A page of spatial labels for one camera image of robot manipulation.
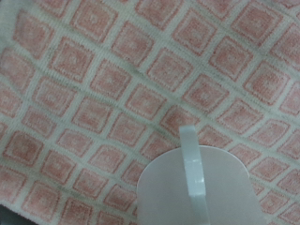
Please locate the white plastic mug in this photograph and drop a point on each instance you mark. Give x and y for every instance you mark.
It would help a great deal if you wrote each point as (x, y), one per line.
(165, 187)

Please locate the pink checked dish cloth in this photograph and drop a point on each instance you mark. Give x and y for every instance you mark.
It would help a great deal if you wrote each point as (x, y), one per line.
(109, 78)

